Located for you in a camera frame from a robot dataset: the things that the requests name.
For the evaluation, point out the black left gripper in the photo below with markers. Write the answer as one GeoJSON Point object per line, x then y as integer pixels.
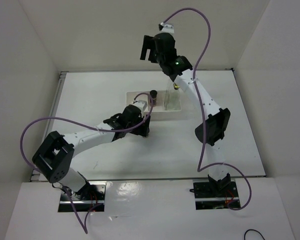
{"type": "Point", "coordinates": [142, 128]}

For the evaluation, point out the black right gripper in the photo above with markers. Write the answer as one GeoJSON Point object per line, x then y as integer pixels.
{"type": "Point", "coordinates": [148, 43]}

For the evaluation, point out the glass oil bottle gold spout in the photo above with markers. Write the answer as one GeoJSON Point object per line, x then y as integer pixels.
{"type": "Point", "coordinates": [177, 98]}

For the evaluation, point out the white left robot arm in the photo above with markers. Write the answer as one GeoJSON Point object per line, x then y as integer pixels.
{"type": "Point", "coordinates": [54, 156]}

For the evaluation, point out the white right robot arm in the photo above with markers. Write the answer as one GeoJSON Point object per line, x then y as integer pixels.
{"type": "Point", "coordinates": [215, 119]}

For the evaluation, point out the white three-compartment organizer tray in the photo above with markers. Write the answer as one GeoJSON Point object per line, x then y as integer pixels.
{"type": "Point", "coordinates": [158, 113]}

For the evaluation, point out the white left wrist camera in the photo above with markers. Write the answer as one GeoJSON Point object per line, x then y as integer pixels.
{"type": "Point", "coordinates": [141, 104]}

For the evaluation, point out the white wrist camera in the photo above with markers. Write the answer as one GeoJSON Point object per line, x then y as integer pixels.
{"type": "Point", "coordinates": [141, 104]}
{"type": "Point", "coordinates": [166, 28]}

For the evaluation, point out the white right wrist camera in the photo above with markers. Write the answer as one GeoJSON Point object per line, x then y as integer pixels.
{"type": "Point", "coordinates": [166, 28]}

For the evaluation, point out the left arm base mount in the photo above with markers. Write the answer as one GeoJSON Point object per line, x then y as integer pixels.
{"type": "Point", "coordinates": [93, 199]}

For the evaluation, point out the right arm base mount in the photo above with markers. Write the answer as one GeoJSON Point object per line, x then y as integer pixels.
{"type": "Point", "coordinates": [213, 194]}

